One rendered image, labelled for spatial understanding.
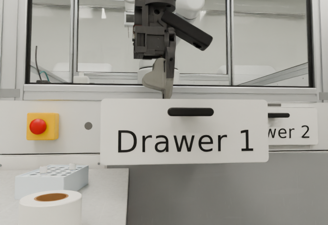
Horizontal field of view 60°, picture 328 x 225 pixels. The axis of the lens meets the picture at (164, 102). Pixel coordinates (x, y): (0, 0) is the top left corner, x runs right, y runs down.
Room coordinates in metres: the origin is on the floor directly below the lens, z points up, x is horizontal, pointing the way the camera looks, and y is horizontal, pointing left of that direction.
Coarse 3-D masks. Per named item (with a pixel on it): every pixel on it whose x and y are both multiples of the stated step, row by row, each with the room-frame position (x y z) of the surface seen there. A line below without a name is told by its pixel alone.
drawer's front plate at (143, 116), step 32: (128, 128) 0.47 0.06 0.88; (160, 128) 0.48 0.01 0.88; (192, 128) 0.49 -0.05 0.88; (224, 128) 0.49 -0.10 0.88; (256, 128) 0.50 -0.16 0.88; (128, 160) 0.47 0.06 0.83; (160, 160) 0.48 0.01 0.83; (192, 160) 0.49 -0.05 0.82; (224, 160) 0.49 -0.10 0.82; (256, 160) 0.50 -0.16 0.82
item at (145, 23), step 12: (144, 0) 0.56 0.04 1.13; (156, 0) 0.55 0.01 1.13; (168, 0) 0.55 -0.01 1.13; (144, 12) 0.56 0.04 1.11; (156, 12) 0.59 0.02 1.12; (144, 24) 0.56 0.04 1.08; (156, 24) 0.57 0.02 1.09; (144, 36) 0.60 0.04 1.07; (156, 36) 0.55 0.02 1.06; (168, 36) 0.55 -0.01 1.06; (144, 48) 0.55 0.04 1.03; (156, 48) 0.55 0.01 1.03
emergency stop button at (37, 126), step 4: (36, 120) 0.71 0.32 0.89; (40, 120) 0.72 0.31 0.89; (32, 124) 0.71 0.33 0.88; (36, 124) 0.71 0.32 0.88; (40, 124) 0.71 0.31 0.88; (44, 124) 0.72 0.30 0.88; (32, 128) 0.71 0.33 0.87; (36, 128) 0.71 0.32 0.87; (40, 128) 0.71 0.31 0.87; (44, 128) 0.72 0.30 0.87; (32, 132) 0.72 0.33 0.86; (36, 132) 0.71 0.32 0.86; (40, 132) 0.72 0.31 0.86
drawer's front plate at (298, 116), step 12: (276, 108) 0.84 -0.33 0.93; (288, 108) 0.84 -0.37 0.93; (300, 108) 0.85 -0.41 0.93; (312, 108) 0.85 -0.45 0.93; (276, 120) 0.84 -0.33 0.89; (288, 120) 0.84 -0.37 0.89; (300, 120) 0.85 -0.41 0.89; (312, 120) 0.85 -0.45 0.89; (276, 132) 0.84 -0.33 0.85; (288, 132) 0.84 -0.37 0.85; (300, 132) 0.85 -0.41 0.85; (312, 132) 0.85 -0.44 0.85; (276, 144) 0.84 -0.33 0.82; (288, 144) 0.85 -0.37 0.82; (300, 144) 0.85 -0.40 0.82
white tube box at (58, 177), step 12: (48, 168) 0.58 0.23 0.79; (60, 168) 0.58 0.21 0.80; (84, 168) 0.57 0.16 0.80; (24, 180) 0.48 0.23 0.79; (36, 180) 0.48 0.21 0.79; (48, 180) 0.48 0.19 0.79; (60, 180) 0.48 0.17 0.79; (72, 180) 0.51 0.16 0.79; (84, 180) 0.58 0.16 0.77; (24, 192) 0.48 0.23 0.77; (36, 192) 0.48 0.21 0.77
